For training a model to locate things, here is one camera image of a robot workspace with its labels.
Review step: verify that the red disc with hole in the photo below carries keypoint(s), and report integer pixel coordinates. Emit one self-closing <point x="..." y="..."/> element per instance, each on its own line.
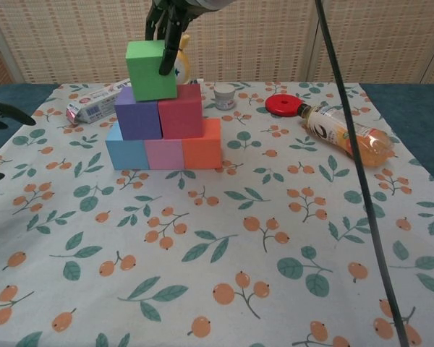
<point x="275" y="106"/>

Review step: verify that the white toothpaste box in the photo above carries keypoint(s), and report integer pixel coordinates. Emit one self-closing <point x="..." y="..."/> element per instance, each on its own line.
<point x="90" y="105"/>

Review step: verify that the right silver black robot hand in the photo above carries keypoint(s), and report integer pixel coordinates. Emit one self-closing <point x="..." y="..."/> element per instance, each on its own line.
<point x="173" y="25"/>

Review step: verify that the floral fruit print tablecloth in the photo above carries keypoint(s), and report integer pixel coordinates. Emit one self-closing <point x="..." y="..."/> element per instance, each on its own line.
<point x="202" y="289"/>

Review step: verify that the bamboo folding screen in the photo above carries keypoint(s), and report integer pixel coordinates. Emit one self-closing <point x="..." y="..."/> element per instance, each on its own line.
<point x="257" y="36"/>

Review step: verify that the purple foam cube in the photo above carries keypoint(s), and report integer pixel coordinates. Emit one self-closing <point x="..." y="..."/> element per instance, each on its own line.
<point x="137" y="119"/>

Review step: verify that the pink foam cube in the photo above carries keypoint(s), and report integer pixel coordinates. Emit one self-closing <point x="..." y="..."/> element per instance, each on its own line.
<point x="164" y="153"/>

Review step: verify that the orange drink plastic bottle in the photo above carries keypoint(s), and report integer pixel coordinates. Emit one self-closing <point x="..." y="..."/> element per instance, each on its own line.
<point x="340" y="130"/>

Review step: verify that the small white jar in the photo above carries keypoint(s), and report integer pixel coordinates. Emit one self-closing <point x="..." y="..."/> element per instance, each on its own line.
<point x="224" y="97"/>

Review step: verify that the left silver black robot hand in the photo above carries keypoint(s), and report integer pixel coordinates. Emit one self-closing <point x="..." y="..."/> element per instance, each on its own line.
<point x="7" y="114"/>

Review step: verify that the yellow plush toy striped shirt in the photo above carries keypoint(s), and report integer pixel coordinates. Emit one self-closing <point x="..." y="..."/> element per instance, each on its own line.
<point x="182" y="67"/>

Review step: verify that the orange foam cube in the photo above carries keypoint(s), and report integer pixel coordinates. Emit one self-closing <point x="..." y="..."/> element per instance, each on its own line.
<point x="202" y="152"/>

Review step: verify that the green foam cube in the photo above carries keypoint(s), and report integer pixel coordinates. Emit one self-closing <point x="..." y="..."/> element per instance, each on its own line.
<point x="150" y="76"/>

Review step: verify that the magenta foam cube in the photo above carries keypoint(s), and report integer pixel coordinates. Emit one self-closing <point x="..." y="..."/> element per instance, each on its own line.
<point x="181" y="115"/>

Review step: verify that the teal padded table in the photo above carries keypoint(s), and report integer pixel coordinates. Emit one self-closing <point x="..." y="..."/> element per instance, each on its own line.
<point x="412" y="108"/>

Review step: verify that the light blue foam cube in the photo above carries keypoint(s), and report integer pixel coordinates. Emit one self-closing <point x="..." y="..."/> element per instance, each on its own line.
<point x="126" y="153"/>

